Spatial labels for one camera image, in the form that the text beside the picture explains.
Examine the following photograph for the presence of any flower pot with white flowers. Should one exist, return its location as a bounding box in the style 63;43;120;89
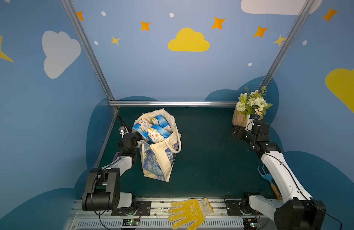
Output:
232;86;273;127

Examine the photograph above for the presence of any cream canvas tote bag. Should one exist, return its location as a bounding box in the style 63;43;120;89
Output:
134;109;182;182

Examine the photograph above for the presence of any purple pink spatula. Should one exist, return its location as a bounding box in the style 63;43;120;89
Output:
112;152;119;161

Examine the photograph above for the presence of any left green circuit board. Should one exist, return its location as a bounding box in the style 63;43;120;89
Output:
122;219;140;227

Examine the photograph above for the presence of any green circuit board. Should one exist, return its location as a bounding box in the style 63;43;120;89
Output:
242;218;260;230
122;219;140;227

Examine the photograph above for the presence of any blue garden rake wooden handle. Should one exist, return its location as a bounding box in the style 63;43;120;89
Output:
257;165;282;200

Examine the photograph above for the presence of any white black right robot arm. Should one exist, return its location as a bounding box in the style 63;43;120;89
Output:
232;120;327;230

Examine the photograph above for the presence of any aluminium rail front frame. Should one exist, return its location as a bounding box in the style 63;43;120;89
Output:
64;195;284;230

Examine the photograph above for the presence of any yellow knit work glove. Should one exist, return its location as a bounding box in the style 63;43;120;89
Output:
168;198;214;230

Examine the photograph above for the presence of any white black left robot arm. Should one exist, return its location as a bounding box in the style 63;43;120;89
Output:
82;133;141;215

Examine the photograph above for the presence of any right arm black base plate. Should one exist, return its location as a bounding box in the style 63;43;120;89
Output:
224;200;262;216

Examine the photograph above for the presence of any blue white tissue pack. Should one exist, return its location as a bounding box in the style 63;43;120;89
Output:
152;115;170;130
133;123;149;142
147;125;171;143
138;118;153;131

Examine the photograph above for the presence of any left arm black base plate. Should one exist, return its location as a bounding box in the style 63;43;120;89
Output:
111;200;152;217

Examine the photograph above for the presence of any right green circuit board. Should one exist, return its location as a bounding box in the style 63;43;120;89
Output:
242;218;260;230

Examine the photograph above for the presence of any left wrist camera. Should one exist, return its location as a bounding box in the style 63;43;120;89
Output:
119;126;129;139

